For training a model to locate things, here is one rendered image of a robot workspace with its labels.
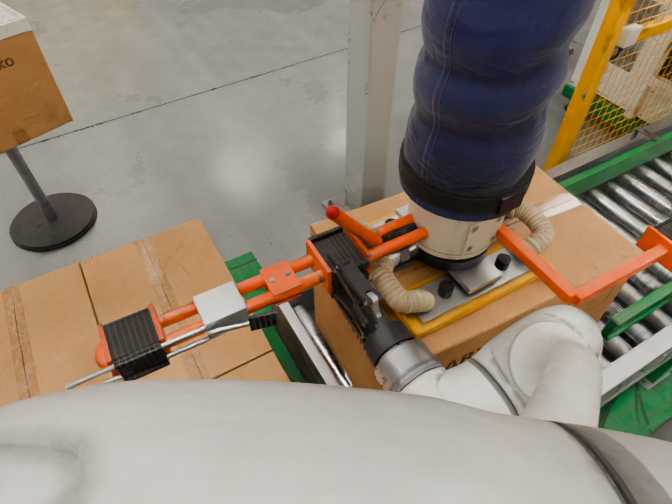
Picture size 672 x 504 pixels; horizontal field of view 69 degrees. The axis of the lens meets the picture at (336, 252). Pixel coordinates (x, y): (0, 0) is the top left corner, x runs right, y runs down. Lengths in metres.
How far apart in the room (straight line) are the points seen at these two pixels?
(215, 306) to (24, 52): 1.50
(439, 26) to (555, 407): 0.47
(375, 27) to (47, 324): 1.42
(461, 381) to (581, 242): 0.58
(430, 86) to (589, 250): 0.59
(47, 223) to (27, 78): 0.87
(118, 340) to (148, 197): 2.00
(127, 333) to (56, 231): 1.95
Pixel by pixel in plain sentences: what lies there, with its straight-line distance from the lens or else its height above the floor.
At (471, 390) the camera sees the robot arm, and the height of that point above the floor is 1.14.
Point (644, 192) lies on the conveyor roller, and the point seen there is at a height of 0.54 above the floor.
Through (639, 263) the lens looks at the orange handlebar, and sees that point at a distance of 0.98.
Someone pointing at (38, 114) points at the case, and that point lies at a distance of 2.20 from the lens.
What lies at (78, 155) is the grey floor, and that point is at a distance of 3.21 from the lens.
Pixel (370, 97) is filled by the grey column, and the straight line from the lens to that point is 2.02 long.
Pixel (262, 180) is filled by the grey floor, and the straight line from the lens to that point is 2.71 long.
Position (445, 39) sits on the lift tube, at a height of 1.44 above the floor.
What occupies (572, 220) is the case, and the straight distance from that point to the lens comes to 1.22.
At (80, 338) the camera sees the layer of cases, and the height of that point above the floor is 0.54.
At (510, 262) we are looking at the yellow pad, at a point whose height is 1.00.
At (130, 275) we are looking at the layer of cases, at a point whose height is 0.54.
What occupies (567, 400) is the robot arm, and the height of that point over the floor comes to 1.34.
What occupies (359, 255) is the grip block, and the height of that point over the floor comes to 1.10.
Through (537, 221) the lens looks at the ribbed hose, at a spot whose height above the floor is 1.03.
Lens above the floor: 1.72
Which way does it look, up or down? 48 degrees down
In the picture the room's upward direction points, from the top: straight up
